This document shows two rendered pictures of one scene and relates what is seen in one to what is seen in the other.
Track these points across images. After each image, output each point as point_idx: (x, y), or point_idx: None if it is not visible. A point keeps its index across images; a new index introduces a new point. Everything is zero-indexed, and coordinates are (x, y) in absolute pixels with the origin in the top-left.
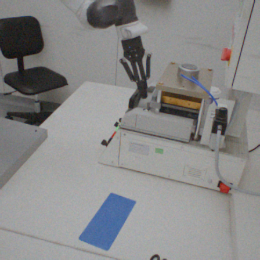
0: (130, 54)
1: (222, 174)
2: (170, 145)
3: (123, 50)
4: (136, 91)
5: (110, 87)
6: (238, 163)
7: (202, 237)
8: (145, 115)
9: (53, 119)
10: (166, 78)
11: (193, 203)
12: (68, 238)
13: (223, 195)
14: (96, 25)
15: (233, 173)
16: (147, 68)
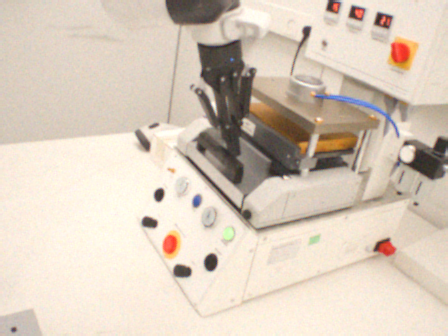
0: (222, 75)
1: (382, 232)
2: (332, 222)
3: (207, 67)
4: (219, 146)
5: (18, 149)
6: (401, 207)
7: (442, 333)
8: (302, 188)
9: None
10: (300, 109)
11: (376, 293)
12: None
13: (377, 258)
14: (206, 16)
15: (393, 223)
16: (248, 96)
